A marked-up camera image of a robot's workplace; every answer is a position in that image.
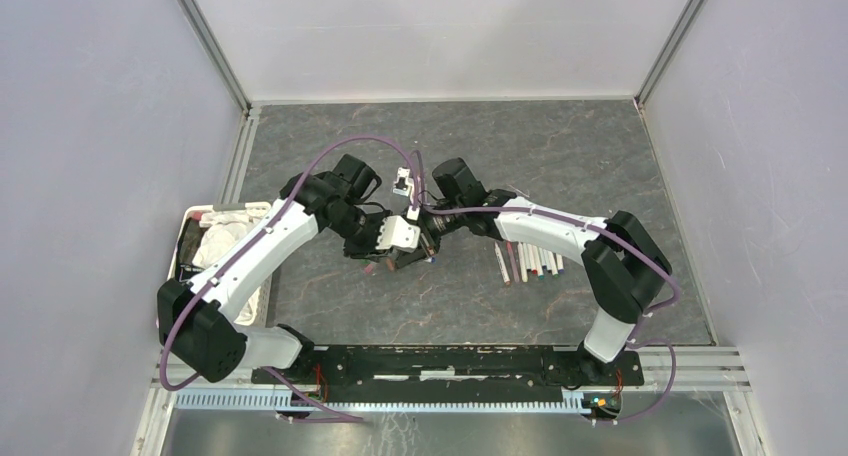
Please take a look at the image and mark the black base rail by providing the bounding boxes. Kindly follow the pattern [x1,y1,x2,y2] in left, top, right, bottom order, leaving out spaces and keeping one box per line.
[280,344,645,403]

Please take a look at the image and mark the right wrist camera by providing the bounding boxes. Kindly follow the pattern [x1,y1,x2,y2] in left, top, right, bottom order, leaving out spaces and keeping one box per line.
[391,167,417,198]

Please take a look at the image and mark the brown capped white marker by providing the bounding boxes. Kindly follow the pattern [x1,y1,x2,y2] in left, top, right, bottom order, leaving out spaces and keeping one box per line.
[494,242,511,286]

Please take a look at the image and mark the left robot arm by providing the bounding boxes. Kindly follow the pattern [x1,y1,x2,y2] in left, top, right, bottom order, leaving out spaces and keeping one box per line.
[157,154,390,384]

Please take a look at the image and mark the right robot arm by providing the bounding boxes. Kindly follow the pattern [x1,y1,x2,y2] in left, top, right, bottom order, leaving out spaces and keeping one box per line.
[391,158,680,384]

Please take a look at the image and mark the white plastic basket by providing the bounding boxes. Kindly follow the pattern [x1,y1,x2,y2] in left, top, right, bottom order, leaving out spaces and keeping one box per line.
[156,202,274,331]

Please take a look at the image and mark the white cloth in basket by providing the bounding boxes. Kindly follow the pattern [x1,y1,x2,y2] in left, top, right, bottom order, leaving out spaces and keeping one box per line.
[191,212,255,269]

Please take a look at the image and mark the red capped marker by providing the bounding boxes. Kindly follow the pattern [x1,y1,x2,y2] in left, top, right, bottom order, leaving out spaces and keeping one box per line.
[524,243,540,277]

